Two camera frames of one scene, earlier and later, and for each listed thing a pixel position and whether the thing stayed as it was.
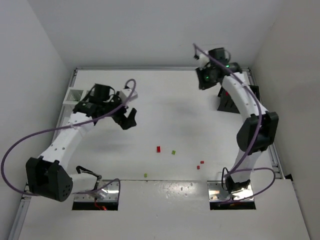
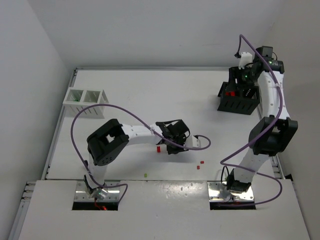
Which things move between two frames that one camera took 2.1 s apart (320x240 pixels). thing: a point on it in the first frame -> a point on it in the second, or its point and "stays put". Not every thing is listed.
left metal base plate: (108, 193) stays put
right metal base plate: (217, 192) stays put
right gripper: (203, 81) -> (238, 83)
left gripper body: (122, 118) -> (175, 146)
